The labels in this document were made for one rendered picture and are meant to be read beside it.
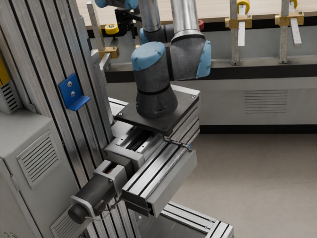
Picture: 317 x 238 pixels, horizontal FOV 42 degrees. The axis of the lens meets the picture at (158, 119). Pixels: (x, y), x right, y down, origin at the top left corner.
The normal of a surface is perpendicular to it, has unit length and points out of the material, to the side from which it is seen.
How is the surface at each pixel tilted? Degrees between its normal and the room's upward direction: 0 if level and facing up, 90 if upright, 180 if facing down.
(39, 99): 90
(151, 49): 7
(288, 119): 90
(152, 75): 90
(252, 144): 0
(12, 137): 0
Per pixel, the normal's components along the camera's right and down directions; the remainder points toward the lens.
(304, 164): -0.14, -0.79
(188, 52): -0.15, -0.14
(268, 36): -0.17, 0.62
